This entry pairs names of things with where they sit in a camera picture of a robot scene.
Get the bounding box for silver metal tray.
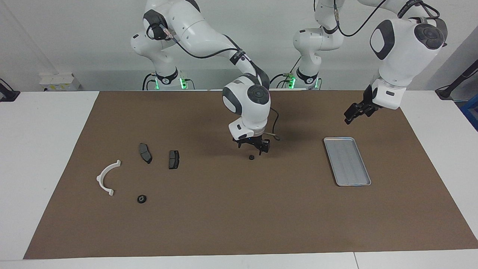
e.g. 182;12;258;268
323;137;372;186

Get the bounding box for brown table mat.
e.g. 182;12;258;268
23;90;478;260

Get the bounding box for black angled stand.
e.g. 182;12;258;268
435;60;478;101

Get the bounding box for dark rounded brake pad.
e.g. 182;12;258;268
139;143;153;164

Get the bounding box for blue crate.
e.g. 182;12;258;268
460;93;478;131

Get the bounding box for white power strip yellow labels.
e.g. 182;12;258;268
43;83;81;92

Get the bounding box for white box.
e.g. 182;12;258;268
39;73;75;85

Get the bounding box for black table clamp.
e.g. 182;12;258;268
0;78;20;102

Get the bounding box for black left base cable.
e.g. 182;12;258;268
266;56;302;89

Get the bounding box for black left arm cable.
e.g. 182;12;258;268
332;0;441;38

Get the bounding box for white curved plastic bracket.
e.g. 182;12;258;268
96;160;121;197

